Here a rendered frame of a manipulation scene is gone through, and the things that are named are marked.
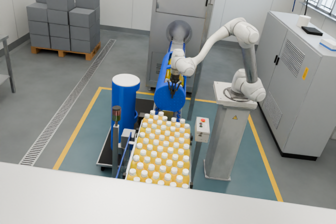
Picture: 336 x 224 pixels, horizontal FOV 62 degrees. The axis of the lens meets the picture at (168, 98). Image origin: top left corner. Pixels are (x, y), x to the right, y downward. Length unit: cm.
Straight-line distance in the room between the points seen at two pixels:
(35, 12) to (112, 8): 229
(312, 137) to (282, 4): 452
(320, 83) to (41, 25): 486
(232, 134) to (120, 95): 122
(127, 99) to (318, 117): 230
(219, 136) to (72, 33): 383
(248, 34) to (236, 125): 106
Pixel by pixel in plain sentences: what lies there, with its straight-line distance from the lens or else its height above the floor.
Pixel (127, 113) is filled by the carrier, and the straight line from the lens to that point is 292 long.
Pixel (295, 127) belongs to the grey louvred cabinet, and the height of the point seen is 49.
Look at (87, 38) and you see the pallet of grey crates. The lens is 579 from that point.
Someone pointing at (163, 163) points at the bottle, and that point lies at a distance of 189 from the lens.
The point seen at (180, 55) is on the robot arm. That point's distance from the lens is 223.
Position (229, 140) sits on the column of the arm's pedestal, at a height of 57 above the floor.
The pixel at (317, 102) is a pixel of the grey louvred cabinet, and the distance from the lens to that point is 370.
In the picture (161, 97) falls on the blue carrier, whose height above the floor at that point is 110.
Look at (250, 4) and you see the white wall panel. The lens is 760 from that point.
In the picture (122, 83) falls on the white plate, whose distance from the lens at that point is 281.
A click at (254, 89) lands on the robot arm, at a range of 258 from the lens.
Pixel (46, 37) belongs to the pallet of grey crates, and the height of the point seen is 37.
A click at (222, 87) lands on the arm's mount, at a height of 105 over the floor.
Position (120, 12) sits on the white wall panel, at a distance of 761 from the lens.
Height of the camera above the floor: 233
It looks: 30 degrees down
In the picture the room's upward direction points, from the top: 8 degrees clockwise
